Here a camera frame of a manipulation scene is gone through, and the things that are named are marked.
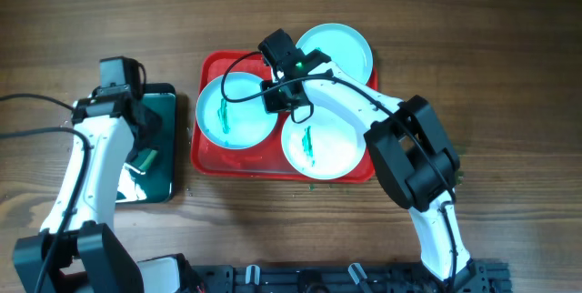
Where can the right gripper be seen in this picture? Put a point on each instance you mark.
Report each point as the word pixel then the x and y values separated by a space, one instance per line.
pixel 270 106

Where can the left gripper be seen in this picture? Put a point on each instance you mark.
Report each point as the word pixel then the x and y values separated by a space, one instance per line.
pixel 154 124

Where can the light blue plate back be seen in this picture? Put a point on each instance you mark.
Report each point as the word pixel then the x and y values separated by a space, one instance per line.
pixel 344 45

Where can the light blue plate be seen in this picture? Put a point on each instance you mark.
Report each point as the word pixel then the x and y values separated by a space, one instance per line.
pixel 344 45
pixel 232 125

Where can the green yellow sponge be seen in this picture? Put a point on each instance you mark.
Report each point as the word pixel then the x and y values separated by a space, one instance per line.
pixel 144 160

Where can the white plate front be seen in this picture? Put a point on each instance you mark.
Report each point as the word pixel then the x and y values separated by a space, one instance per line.
pixel 323 146

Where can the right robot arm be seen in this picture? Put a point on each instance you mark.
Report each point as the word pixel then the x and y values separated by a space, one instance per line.
pixel 414 160

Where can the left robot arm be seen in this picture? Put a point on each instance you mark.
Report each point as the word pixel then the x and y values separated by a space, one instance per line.
pixel 124 148

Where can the red plastic tray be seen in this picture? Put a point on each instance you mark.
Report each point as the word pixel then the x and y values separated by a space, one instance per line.
pixel 267 159

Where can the black water basin tray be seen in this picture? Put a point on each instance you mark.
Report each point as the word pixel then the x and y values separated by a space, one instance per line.
pixel 157 184

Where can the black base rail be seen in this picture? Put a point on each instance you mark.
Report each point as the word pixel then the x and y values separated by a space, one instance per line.
pixel 475 277

